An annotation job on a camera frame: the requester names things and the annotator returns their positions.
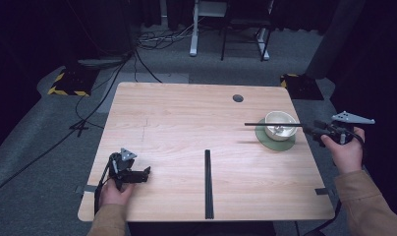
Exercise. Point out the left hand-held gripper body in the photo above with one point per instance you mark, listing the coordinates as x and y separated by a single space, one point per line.
119 165

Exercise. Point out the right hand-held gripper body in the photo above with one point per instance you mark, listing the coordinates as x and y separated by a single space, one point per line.
342 129

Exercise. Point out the white bowl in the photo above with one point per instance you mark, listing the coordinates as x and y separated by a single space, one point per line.
285 132

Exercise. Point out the person's right hand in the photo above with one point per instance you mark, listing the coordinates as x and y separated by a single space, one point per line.
347 157

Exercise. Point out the person's left hand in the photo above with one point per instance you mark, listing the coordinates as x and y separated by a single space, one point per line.
114 196

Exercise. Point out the grey tape strip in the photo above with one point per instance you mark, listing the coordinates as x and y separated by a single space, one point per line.
88 188
322 191

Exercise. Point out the green round coaster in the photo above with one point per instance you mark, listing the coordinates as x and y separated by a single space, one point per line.
272 144

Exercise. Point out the grey slanted column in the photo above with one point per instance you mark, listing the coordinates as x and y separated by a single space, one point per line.
334 39

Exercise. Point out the white desk leg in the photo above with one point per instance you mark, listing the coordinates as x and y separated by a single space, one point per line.
194 39
263 46

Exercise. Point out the black yellow striped base plate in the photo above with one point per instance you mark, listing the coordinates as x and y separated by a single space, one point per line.
72 83
301 87

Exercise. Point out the black chair frame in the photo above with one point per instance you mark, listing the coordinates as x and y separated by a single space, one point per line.
224 39

